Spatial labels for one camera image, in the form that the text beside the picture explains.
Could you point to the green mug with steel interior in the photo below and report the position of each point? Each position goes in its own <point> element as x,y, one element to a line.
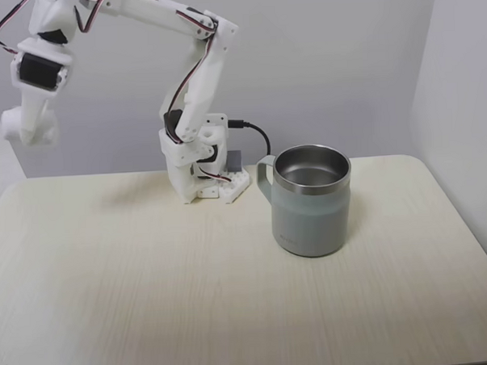
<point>309,216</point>

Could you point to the grey clamp block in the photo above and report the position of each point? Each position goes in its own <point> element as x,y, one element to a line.
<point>234,160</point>

